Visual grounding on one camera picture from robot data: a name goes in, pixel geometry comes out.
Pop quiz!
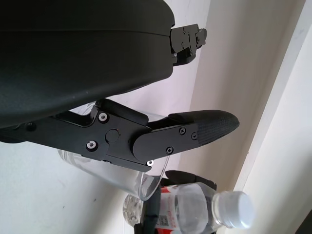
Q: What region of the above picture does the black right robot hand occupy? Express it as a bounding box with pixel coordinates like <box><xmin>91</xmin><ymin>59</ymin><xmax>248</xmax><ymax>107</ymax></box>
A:
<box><xmin>134</xmin><ymin>170</ymin><xmax>217</xmax><ymax>234</ymax></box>

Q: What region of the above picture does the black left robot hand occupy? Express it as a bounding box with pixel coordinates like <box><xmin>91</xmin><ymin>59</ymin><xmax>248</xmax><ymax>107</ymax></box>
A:
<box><xmin>0</xmin><ymin>0</ymin><xmax>241</xmax><ymax>171</ymax></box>

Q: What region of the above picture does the clear plastic water bottle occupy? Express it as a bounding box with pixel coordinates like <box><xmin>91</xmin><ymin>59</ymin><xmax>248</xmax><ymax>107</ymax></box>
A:
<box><xmin>123</xmin><ymin>182</ymin><xmax>255</xmax><ymax>234</ymax></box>

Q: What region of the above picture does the clear glass cup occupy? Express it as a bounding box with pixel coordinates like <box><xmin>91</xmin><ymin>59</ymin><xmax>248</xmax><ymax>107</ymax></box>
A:
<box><xmin>57</xmin><ymin>101</ymin><xmax>171</xmax><ymax>202</ymax></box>

